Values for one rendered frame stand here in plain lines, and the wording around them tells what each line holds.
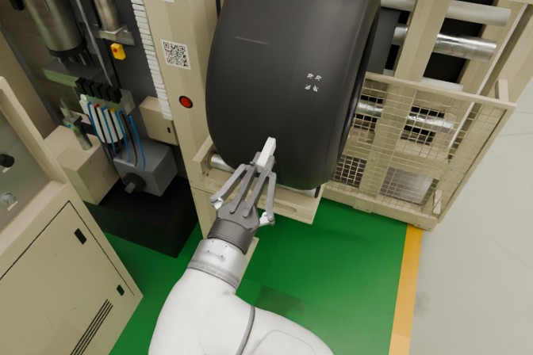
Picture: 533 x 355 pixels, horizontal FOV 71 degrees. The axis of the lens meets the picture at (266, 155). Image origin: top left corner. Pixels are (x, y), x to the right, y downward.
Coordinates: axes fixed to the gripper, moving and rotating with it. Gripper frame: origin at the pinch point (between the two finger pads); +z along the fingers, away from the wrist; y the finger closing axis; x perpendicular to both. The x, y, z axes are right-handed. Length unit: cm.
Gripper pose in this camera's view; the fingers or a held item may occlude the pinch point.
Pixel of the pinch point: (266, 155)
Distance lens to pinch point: 75.2
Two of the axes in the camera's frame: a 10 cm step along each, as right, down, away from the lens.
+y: -9.4, -2.6, 2.3
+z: 3.5, -7.9, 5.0
